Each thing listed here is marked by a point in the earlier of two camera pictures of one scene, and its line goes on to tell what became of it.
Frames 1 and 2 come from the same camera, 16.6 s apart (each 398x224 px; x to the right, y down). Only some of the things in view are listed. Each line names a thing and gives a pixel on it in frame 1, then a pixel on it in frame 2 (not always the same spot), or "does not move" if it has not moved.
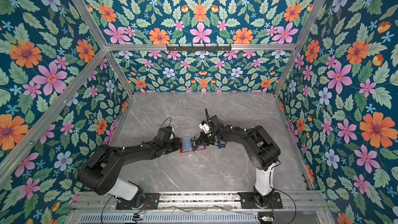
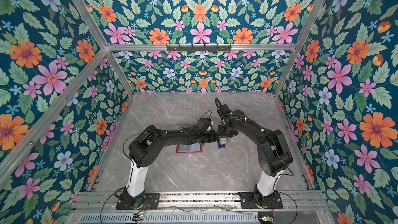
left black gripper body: x=175 y=145 to x=209 y=136
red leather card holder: x=186 y=144 does not move
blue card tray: x=221 y=145 does not move
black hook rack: x=199 y=48 does not move
